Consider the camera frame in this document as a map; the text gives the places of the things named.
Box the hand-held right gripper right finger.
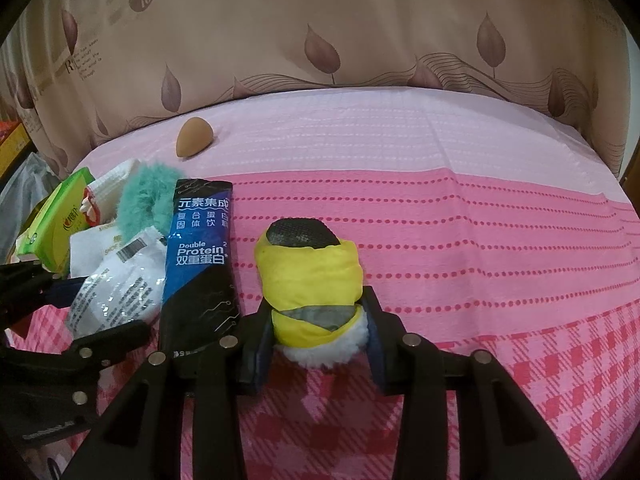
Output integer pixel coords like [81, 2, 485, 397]
[357, 285, 583, 480]

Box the yellow cloth bundle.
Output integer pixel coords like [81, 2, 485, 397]
[254, 217, 370, 372]

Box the teal fluffy scrunchie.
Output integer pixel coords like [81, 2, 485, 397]
[116, 161, 188, 238]

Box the brown makeup sponge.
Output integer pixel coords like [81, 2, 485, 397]
[176, 117, 215, 159]

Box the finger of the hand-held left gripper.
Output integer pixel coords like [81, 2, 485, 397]
[0, 259, 88, 330]
[65, 320, 151, 376]

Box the cotton swab packet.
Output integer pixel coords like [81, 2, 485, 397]
[92, 159, 141, 196]

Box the green tissue pack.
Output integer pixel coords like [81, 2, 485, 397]
[15, 167, 96, 276]

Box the orange cardboard box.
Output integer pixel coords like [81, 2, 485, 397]
[0, 120, 31, 181]

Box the beige leaf print curtain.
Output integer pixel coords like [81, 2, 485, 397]
[0, 0, 640, 176]

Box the blue black drink sachet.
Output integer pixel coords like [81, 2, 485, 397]
[159, 178, 242, 361]

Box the pale translucent plastic bag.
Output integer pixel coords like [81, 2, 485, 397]
[0, 152, 61, 261]

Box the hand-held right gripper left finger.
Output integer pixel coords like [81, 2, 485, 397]
[62, 302, 281, 480]

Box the clear plastic packet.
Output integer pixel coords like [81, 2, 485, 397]
[65, 227, 168, 338]

